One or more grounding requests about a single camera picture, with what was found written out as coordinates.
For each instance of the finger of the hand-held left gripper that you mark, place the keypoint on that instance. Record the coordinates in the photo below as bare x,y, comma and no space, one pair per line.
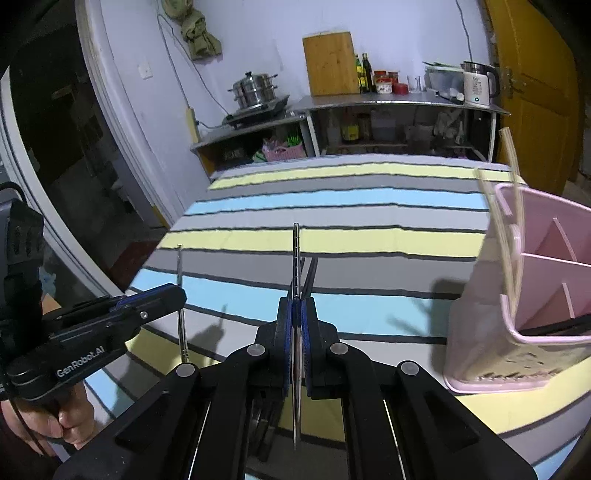
117,301
157,304

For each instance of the pink utensil basket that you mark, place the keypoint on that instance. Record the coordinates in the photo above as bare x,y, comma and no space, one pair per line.
480,323

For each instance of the yellow oil bottle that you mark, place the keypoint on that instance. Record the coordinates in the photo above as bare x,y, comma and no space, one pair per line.
358,76

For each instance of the red patterned rug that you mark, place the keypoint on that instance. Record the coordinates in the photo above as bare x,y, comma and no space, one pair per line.
134,263

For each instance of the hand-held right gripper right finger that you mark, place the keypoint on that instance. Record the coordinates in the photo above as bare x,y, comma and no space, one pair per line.
308,341

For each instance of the dark oil bottle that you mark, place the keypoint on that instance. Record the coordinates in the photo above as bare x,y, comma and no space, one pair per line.
367,74

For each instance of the white electric kettle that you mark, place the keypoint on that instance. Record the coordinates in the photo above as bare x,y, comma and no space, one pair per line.
475,90

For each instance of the striped tablecloth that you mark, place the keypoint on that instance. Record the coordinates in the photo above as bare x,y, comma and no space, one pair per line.
346,240

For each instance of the low steel shelf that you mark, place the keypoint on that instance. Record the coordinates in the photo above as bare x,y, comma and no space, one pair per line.
217,136

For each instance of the person's left hand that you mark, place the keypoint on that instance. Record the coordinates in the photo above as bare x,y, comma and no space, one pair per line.
69,420

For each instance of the bundle of black chopsticks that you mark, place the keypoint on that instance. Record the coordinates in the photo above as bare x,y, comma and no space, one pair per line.
311,277

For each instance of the slim black chopstick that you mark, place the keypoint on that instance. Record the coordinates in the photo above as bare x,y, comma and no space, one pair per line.
183,337
296,258

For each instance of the white sliding door frame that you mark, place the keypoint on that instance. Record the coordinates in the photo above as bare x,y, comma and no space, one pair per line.
120,92

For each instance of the clear plastic storage box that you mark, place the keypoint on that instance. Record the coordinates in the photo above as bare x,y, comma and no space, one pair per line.
441,83

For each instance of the white wall switch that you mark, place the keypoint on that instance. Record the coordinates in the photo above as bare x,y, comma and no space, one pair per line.
146,69

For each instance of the glass jar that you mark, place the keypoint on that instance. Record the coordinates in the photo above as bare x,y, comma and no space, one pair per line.
364,127

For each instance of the clear bottle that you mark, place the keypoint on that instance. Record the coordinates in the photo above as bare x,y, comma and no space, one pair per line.
333,129

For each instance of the beige power strip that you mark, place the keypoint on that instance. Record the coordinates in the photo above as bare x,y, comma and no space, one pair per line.
191,124

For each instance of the olive green curtain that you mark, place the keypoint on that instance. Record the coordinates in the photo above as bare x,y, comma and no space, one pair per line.
198,37

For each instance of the white label red lid jar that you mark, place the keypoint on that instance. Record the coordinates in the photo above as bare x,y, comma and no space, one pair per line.
383,86

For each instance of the crumpled cloth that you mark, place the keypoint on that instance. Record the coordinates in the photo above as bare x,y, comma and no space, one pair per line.
448,123

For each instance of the red round tin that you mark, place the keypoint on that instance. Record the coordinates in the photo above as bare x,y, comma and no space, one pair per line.
400,88

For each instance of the yellow wooden door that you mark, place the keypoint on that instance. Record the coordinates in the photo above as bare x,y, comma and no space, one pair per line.
531,92

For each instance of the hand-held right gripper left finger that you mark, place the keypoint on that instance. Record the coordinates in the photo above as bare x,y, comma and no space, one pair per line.
287,341

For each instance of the amber sauce bottle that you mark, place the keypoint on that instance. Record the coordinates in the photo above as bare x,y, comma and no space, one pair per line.
350,129

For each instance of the bamboo cutting board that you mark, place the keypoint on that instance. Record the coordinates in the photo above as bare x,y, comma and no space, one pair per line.
330,64

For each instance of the drinking glass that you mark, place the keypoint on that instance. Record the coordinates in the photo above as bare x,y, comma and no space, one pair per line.
414,84

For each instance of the beige wooden chopstick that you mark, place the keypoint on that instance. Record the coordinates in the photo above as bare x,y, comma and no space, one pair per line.
510,157
494,194

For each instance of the steel steamer pot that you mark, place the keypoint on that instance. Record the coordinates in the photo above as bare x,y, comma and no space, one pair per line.
253,90

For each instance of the small pink basket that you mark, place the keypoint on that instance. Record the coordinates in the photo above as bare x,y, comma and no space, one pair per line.
281,152

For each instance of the steel shelf table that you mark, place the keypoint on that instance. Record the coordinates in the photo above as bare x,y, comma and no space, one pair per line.
369,99

